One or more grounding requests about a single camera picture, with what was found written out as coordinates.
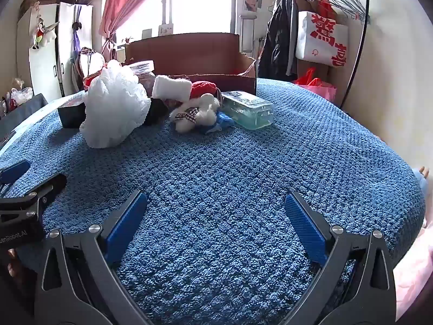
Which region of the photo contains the blue cloth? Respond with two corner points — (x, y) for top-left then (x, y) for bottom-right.
(199, 111), (235, 134)

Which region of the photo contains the blue pompom toy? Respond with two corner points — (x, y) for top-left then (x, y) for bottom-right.
(411, 166), (430, 193)

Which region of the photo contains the row of cosmetic bottles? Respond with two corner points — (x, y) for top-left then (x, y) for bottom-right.
(0, 91), (14, 112)

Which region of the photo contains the red hanging ornament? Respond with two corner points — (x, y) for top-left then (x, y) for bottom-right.
(316, 0), (339, 21)

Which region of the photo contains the cardboard box with red inside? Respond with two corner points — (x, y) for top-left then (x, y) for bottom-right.
(124, 33), (257, 96)

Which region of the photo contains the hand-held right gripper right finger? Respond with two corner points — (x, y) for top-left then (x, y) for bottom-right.
(281, 191), (397, 325)

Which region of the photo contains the leopard print bag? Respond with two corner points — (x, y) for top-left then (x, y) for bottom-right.
(18, 0), (61, 17)

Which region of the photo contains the dark jacket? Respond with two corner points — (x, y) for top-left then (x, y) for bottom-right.
(259, 0), (298, 82)

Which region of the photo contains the brown coat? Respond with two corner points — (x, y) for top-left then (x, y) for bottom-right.
(298, 0), (339, 82)

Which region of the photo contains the white mesh bath pouf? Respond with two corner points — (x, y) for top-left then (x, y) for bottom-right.
(80, 60), (151, 149)

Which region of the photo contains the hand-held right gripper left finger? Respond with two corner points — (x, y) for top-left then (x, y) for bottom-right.
(34, 190), (159, 325)

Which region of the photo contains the white cloth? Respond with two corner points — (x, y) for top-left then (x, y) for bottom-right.
(152, 75), (193, 103)

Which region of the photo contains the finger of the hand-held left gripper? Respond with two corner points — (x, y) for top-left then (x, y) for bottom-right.
(0, 173), (67, 218)
(0, 160), (31, 193)

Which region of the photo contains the blue knitted blanket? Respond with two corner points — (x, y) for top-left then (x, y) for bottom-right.
(0, 78), (427, 325)

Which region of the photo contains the white dress form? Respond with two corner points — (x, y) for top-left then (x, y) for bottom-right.
(75, 47), (106, 85)

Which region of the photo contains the hanging plush toy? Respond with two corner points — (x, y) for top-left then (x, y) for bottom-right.
(30, 15), (60, 50)

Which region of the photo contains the white wardrobe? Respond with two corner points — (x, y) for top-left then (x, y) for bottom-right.
(16, 2), (93, 100)

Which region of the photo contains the purple ribbon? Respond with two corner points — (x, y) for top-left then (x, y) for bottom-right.
(73, 5), (83, 65)

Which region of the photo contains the clear green bottle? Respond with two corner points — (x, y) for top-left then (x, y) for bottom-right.
(221, 90), (275, 130)

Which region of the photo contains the metal crutch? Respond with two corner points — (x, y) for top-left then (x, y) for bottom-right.
(238, 12), (256, 56)

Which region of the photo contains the white plush bear plaid bow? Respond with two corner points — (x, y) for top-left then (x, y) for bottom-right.
(169, 93), (220, 133)

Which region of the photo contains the red knitted hat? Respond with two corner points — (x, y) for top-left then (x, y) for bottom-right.
(189, 80), (217, 100)

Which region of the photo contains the black clothes rack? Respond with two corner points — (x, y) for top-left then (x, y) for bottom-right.
(284, 0), (371, 109)

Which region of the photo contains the dark side table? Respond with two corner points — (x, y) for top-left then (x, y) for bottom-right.
(0, 93), (48, 136)

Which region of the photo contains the person's left hand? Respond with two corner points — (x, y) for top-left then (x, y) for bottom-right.
(7, 249), (22, 278)

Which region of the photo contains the glass jar with gold beads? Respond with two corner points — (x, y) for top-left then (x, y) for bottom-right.
(129, 60), (157, 99)

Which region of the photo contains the pink plastic bag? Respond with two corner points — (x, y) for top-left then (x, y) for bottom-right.
(304, 79), (337, 104)

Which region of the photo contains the red plastic bag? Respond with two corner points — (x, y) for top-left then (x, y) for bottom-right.
(293, 68), (322, 87)

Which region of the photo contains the clear plastic bag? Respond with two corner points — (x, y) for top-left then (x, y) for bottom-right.
(10, 86), (32, 105)

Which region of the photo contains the white tote bag red print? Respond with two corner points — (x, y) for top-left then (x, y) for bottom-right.
(295, 11), (349, 68)

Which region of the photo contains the pink curtain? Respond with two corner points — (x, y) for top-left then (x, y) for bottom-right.
(99, 0), (173, 63)

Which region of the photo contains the black colourful printed box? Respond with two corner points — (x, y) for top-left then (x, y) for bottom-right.
(57, 100), (87, 129)

